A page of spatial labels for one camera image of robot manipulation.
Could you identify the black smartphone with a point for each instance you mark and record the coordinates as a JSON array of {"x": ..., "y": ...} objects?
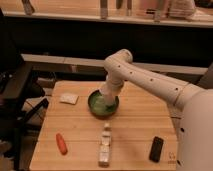
[{"x": 156, "y": 149}]

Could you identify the green ceramic bowl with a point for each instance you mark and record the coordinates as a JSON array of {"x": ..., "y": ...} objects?
[{"x": 97, "y": 106}]

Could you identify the clear plastic water bottle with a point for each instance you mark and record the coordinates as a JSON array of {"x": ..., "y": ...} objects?
[{"x": 105, "y": 143}]

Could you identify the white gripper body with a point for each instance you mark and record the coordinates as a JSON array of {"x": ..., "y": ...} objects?
[{"x": 106, "y": 93}]

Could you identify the white ceramic cup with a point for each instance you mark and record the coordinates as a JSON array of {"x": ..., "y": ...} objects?
[{"x": 110, "y": 104}]

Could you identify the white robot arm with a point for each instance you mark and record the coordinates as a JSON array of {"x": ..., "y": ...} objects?
[{"x": 195, "y": 146}]

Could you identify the orange carrot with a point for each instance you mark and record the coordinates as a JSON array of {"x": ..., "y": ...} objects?
[{"x": 61, "y": 144}]

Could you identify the black chair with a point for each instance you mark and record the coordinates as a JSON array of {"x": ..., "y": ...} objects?
[{"x": 17, "y": 84}]

